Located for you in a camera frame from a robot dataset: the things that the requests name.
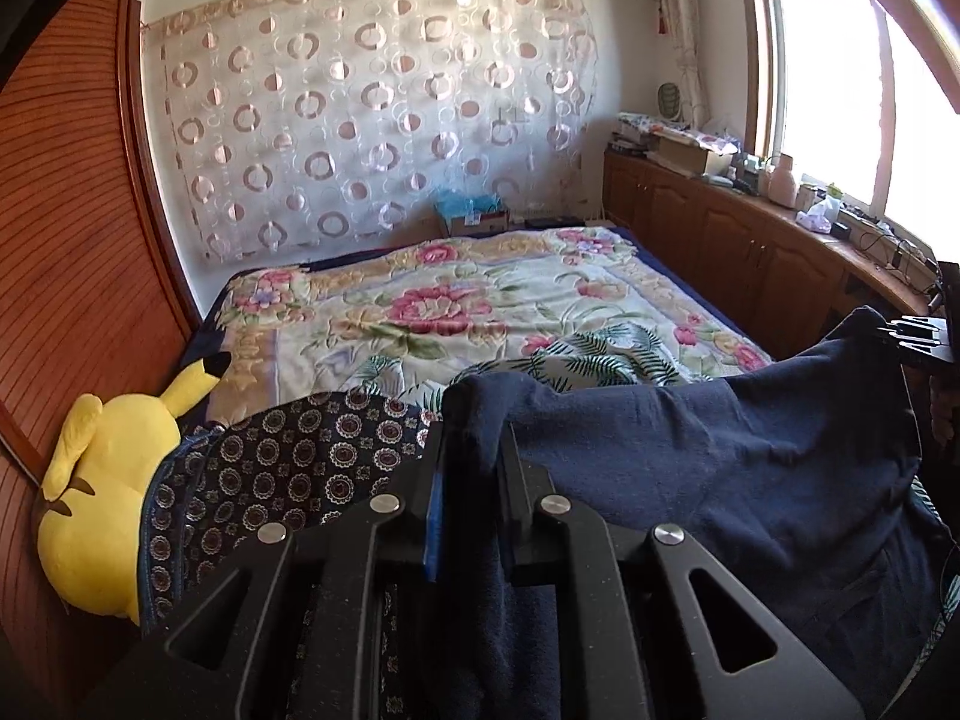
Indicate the large cardboard box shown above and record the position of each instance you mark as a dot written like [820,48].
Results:
[690,154]

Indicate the navy printed t-shirt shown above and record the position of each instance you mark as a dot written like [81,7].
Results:
[712,450]

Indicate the white plastic bag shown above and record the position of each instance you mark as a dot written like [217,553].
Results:
[817,216]

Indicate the wooden cabinet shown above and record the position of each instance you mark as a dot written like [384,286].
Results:
[720,240]

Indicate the pink bottle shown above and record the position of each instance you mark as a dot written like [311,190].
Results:
[780,181]

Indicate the yellow plush toy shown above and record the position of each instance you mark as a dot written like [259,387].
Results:
[105,480]

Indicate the circle-patterned sheer curtain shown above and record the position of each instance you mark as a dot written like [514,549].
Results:
[360,90]

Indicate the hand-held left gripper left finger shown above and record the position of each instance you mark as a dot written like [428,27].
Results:
[433,532]

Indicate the red tassel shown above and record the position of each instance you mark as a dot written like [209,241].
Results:
[661,21]

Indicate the floral blanket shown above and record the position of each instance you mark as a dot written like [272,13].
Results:
[450,300]

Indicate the blue plastic bag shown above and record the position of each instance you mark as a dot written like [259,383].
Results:
[465,204]

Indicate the dark circle-patterned cloth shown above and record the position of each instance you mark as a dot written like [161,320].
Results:
[285,450]

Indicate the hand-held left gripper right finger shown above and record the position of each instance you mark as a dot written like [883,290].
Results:
[519,510]

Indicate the small cardboard box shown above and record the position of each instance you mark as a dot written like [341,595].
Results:
[480,223]

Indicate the small white fan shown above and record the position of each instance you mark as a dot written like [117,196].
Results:
[672,103]

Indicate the stack of floral cloths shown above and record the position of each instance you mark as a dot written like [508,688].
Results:
[637,131]

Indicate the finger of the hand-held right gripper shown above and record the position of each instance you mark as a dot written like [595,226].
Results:
[913,331]
[934,357]

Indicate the pale window drape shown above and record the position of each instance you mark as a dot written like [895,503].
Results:
[686,30]

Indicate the wooden framed window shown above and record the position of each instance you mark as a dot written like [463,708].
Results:
[825,90]

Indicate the green capped bottle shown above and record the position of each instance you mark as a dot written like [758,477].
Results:
[831,193]

